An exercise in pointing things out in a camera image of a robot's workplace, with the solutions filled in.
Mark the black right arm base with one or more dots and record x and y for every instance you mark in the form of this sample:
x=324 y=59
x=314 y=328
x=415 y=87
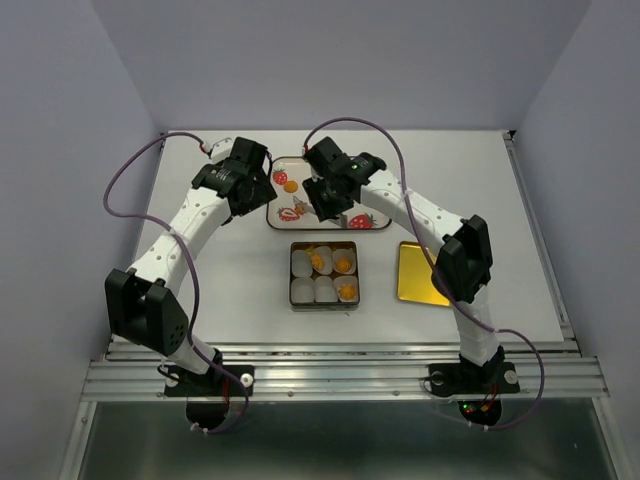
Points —
x=466 y=379

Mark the square cookie tin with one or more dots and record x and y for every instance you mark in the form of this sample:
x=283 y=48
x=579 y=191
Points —
x=319 y=307

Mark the metal tongs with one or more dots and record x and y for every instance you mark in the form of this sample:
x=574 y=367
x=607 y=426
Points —
x=309 y=209

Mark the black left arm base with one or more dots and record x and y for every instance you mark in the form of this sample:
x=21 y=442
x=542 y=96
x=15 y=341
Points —
x=181 y=383

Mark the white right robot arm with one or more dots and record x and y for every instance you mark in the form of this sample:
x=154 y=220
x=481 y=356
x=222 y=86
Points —
x=460 y=247

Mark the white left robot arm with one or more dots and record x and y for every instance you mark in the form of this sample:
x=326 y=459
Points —
x=142 y=300

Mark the strawberry print tray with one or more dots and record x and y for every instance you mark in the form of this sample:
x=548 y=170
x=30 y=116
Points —
x=282 y=216

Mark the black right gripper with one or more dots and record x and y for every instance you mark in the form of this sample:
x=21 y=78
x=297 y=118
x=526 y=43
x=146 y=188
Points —
x=323 y=209

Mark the aluminium rail frame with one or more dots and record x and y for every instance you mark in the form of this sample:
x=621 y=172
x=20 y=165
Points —
x=339 y=394

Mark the swirl cookie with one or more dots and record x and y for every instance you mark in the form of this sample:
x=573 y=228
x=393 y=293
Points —
x=343 y=265

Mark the round cookie left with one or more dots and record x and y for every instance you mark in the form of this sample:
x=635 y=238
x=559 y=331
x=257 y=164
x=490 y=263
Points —
x=290 y=186

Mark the gold tin lid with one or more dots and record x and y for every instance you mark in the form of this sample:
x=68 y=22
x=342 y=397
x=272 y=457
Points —
x=413 y=279

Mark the white paper cup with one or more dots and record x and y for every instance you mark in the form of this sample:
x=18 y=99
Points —
x=302 y=291
x=349 y=280
x=324 y=290
x=349 y=253
x=326 y=252
x=301 y=265

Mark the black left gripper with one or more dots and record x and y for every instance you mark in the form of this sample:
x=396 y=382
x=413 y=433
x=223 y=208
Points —
x=263 y=193

